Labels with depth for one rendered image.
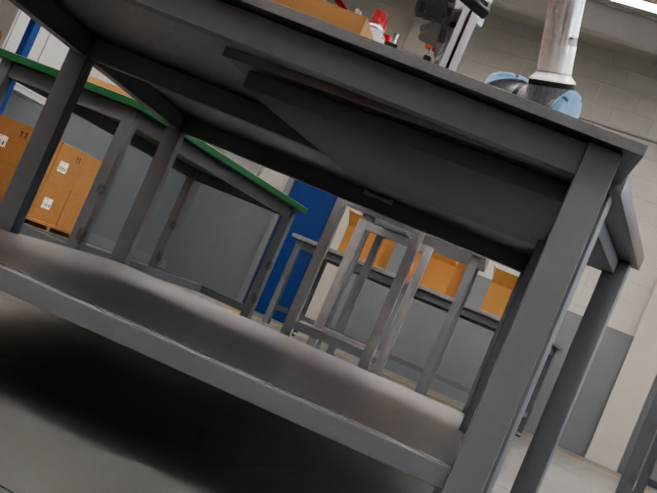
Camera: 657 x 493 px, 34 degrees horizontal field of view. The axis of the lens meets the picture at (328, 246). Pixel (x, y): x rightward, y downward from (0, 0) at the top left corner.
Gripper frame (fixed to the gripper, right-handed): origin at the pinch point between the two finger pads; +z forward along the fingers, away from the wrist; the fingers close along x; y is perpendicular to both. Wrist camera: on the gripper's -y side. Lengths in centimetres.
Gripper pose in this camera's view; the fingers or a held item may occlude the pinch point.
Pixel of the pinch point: (439, 50)
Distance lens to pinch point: 251.9
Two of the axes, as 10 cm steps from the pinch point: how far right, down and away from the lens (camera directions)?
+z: -1.4, 7.8, 6.0
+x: -1.5, 5.9, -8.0
